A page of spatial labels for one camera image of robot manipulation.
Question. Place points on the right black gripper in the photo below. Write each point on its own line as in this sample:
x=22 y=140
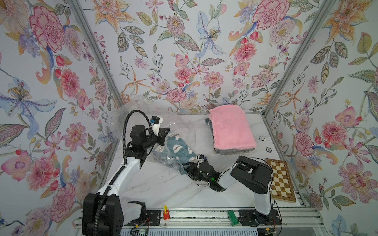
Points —
x=193 y=165

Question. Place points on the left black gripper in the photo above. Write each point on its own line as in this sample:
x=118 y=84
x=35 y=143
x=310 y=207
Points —
x=161 y=137

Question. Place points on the grey fuzzy blanket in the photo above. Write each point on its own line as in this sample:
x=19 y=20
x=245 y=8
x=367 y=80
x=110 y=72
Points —
x=226 y=151

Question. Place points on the clear plastic vacuum bag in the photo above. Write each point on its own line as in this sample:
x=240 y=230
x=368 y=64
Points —
x=139 y=112

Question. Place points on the pink blanket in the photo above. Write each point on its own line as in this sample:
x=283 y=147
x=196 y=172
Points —
x=231 y=130

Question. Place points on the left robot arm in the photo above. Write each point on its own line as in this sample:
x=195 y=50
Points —
x=105 y=213

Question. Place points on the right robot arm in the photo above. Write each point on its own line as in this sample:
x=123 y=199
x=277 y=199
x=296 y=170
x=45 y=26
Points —
x=254 y=173

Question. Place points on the green block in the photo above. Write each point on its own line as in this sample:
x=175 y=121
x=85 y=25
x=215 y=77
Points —
x=232 y=218

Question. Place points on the red yellow clamp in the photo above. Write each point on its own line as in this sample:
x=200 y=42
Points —
x=166 y=215

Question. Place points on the wooden chessboard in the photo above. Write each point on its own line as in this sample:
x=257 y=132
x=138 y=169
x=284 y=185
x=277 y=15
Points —
x=282 y=188

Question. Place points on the green circuit board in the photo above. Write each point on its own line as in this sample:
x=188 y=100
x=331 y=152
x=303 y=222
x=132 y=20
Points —
x=139 y=232

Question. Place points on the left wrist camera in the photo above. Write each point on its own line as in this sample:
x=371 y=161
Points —
x=155 y=122

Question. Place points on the left aluminium corner post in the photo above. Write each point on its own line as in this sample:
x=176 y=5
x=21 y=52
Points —
x=89 y=35

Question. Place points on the aluminium corner post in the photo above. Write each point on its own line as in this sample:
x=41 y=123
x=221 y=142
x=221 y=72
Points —
x=315 y=26
x=89 y=35

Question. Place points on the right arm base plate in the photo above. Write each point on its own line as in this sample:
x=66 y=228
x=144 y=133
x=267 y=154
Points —
x=250 y=217

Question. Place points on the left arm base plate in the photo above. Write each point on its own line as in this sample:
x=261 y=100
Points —
x=147 y=218

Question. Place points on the aluminium front rail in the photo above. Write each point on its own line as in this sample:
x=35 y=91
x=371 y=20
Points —
x=288 y=217

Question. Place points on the right aluminium corner post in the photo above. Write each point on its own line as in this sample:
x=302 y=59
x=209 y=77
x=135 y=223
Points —
x=315 y=26

